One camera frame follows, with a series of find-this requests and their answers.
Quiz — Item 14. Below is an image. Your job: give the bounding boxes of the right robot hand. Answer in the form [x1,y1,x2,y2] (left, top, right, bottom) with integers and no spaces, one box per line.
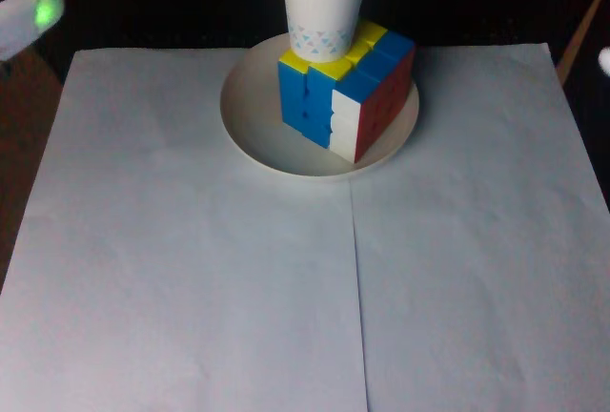
[0,0,65,63]

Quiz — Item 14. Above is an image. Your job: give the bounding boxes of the Rubik's cube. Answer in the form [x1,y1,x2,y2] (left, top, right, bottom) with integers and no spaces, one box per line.
[277,19,417,164]

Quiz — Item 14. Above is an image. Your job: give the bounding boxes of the white paper cup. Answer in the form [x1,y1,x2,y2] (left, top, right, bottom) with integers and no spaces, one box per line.
[277,0,375,63]

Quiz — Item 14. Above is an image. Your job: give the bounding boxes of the round white plate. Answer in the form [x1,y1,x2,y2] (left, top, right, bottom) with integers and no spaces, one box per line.
[219,32,421,184]

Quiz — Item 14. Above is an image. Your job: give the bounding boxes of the wooden board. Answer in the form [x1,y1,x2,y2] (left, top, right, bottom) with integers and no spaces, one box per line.
[555,0,610,87]

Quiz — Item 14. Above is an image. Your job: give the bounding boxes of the white paper sheet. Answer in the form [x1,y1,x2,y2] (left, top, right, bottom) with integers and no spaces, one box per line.
[349,42,610,412]
[0,47,369,412]

